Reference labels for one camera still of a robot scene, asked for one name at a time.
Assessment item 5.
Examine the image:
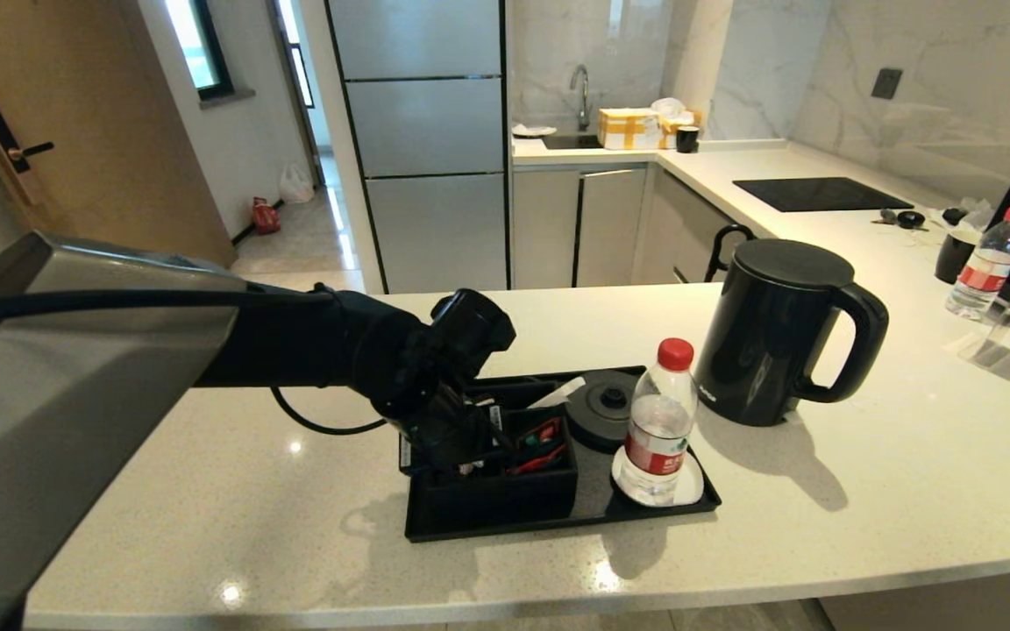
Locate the black electric kettle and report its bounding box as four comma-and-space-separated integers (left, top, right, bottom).
695, 238, 890, 428

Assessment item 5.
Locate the black round kettle base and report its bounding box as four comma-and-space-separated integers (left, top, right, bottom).
565, 370, 642, 454

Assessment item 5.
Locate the clear water bottle red cap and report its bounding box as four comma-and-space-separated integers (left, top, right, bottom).
622, 337, 699, 507
943, 206, 1010, 322

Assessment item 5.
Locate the large black cup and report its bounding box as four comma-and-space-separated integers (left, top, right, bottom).
933, 228, 978, 285

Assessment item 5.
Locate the black compartment organizer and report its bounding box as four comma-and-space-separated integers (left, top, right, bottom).
422, 377, 580, 518

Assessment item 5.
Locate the black serving tray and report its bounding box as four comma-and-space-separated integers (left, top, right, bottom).
405, 365, 722, 543

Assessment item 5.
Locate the white kitchen cabinet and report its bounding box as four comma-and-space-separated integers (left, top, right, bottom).
512, 163, 808, 291

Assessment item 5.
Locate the white round coaster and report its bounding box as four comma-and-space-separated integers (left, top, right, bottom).
610, 445, 704, 509

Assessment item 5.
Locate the white plastic bag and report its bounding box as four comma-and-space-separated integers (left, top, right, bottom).
281, 165, 317, 207

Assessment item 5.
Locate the silver refrigerator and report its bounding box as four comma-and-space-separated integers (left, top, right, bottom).
326, 0, 510, 294

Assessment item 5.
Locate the chrome faucet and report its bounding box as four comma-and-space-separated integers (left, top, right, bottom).
569, 66, 592, 132

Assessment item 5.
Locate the cardboard box yellow tape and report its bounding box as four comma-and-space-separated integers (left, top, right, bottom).
597, 108, 662, 152

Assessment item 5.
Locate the dark framed glass door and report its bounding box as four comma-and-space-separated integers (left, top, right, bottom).
275, 0, 317, 113

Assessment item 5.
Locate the brown wooden door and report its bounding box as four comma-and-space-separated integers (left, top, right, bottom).
0, 0, 237, 268

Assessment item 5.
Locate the black induction cooktop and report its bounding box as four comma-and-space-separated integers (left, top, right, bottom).
732, 178, 913, 214

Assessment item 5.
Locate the dark framed window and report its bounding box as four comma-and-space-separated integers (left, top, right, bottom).
163, 0, 234, 104

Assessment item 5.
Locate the clear acrylic sign holder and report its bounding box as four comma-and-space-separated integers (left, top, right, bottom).
957, 263, 1010, 382

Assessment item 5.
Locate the crumpled clear wrapper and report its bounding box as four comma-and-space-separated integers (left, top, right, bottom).
943, 198, 993, 236

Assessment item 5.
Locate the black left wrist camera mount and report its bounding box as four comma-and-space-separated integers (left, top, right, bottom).
397, 401, 507, 475

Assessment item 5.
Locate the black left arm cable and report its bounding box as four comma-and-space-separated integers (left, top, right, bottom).
269, 386, 388, 437

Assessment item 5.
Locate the black brass door lock handle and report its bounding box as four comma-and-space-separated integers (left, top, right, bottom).
0, 101, 56, 207

